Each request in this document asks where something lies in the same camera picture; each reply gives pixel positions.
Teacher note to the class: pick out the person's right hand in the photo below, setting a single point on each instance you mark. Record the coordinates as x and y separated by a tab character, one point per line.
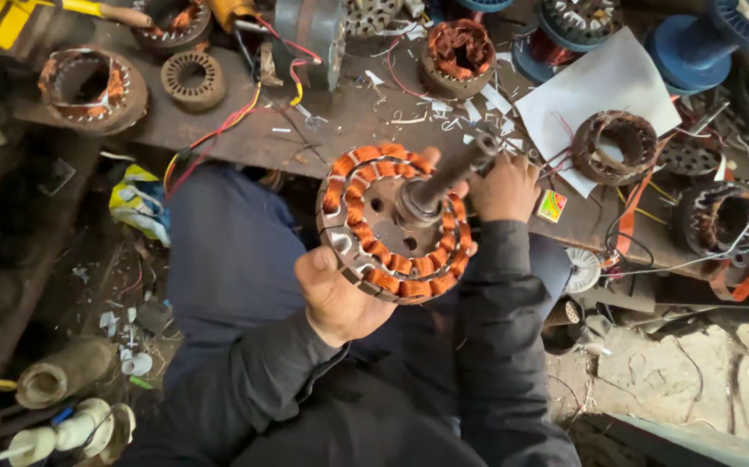
505	191

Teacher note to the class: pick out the person's left hand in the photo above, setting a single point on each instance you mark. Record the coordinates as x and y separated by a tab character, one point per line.
338	301

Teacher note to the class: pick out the copper wound stator with shaft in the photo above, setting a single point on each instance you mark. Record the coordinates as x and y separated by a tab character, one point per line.
397	224

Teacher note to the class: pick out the small colourful matchbox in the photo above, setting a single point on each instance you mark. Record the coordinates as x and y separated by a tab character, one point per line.
551	206

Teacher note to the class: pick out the white ribbed plastic disc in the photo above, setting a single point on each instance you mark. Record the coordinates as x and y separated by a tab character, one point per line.
582	270

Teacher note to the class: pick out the person's blue trousers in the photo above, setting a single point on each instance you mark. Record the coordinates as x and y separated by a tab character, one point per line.
235	259

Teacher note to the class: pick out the dark stator with loose leads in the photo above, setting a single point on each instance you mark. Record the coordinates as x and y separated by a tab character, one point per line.
614	148

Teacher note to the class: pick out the white paper sheet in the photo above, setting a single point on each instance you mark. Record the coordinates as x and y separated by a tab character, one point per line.
598	97

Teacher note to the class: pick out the tall stator with copper coils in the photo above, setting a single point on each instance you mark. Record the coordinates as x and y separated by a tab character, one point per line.
458	57

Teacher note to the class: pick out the wooden workbench plank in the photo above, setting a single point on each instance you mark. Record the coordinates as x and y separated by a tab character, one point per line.
361	123

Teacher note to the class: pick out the flat dark slotted rotor plate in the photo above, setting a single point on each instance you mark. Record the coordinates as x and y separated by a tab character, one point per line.
690	157

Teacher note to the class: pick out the perforated metal cover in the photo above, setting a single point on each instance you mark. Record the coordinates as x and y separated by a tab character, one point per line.
374	14

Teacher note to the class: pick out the crumpled yellow plastic bag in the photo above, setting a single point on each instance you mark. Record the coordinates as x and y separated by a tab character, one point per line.
138	202

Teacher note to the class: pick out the grey metal motor housing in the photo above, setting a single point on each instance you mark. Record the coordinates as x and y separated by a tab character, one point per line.
313	40

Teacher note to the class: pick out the big blue plastic spool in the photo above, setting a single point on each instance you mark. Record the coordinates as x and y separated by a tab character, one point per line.
705	42

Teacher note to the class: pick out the small bare slotted stator core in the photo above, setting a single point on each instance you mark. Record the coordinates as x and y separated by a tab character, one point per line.
193	80

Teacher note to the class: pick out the brown cardboard tube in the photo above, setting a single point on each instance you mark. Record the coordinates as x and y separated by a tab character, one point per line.
64	373

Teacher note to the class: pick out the white plastic spools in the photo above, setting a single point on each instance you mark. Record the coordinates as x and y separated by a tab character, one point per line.
73	431

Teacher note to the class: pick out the rusty stator with burnt windings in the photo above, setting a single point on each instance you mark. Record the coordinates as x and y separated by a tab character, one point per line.
173	23

